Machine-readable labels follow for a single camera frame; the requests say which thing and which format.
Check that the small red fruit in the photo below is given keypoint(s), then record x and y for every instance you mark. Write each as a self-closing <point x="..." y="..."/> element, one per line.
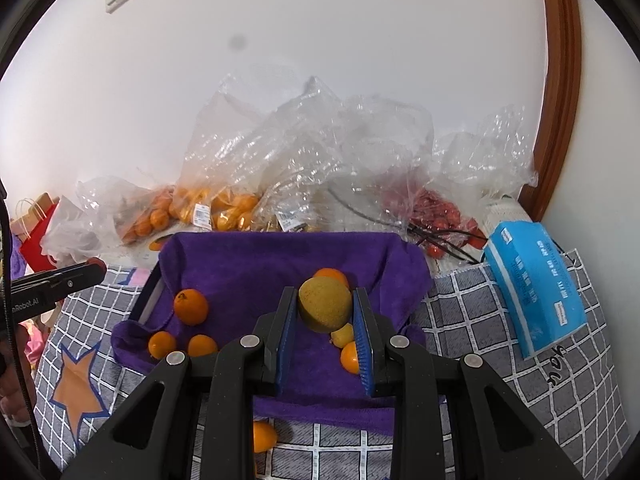
<point x="98" y="262"/>

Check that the wooden door frame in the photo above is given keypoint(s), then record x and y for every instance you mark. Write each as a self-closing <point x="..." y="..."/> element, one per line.
<point x="562" y="85"/>

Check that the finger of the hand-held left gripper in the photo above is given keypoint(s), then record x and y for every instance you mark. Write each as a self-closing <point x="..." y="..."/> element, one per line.
<point x="75" y="277"/>

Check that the clear bag of oranges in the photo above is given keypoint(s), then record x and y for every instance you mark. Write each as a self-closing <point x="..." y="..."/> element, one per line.
<point x="225" y="210"/>

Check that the black box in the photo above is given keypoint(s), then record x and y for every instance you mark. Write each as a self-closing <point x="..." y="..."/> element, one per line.
<point x="150" y="292"/>

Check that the white plastic bag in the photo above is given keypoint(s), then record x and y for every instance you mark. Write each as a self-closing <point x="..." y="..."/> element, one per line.
<point x="70" y="235"/>

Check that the mandarin with stem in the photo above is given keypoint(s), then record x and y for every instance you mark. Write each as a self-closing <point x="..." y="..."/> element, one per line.
<point x="191" y="307"/>

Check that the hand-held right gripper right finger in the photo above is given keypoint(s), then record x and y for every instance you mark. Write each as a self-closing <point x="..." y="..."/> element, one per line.
<point x="363" y="345"/>

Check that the red paper bag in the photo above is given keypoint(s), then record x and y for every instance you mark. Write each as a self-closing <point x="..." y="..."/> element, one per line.
<point x="35" y="247"/>

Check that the yellow-green pear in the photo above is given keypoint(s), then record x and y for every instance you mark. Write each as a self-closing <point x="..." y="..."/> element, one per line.
<point x="324" y="305"/>

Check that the clear bag of red fruit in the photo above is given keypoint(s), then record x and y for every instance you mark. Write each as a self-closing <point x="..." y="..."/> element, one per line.
<point x="435" y="210"/>

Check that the white knitted cloth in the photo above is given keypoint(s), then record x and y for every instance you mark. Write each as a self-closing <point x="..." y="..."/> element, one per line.
<point x="505" y="212"/>

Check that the printed grey checked blanket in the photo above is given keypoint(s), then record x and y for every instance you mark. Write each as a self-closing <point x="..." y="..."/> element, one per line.
<point x="500" y="360"/>

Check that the small mandarin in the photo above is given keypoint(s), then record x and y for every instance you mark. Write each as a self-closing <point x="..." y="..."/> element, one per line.
<point x="162" y="345"/>

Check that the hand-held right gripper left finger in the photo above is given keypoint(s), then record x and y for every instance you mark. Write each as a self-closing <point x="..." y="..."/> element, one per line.
<point x="287" y="345"/>

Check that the orange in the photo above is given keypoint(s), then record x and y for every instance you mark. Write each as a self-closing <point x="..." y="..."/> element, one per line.
<point x="264" y="437"/>
<point x="332" y="275"/>
<point x="349" y="357"/>
<point x="202" y="346"/>

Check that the small yellow lemon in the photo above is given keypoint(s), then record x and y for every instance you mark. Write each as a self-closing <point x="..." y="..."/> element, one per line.
<point x="344" y="336"/>

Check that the person's left hand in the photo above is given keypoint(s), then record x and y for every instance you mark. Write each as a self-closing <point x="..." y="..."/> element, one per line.
<point x="17" y="402"/>

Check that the clear bag of mandarins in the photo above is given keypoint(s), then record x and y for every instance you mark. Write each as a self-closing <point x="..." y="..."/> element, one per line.
<point x="145" y="220"/>

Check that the purple towel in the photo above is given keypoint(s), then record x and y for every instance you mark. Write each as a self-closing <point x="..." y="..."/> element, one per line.
<point x="250" y="270"/>

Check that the blue tissue pack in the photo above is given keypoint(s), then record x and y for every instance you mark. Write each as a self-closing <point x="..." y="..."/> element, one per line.
<point x="535" y="285"/>

